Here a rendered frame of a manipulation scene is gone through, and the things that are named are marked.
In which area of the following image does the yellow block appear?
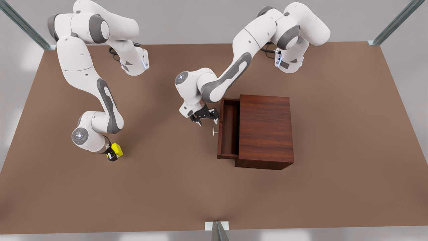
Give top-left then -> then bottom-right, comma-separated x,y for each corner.
107,143 -> 124,160

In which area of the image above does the black cable loop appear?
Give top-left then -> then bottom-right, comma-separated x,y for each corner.
108,43 -> 142,63
260,43 -> 279,60

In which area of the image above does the dark brown wooden cabinet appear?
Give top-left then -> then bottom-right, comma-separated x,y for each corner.
235,94 -> 295,170

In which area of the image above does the silver frame post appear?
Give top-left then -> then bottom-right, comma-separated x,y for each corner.
367,0 -> 426,46
205,221 -> 230,241
0,0 -> 56,51

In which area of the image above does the wooden drawer with silver handle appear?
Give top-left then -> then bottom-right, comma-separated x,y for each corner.
212,98 -> 240,160

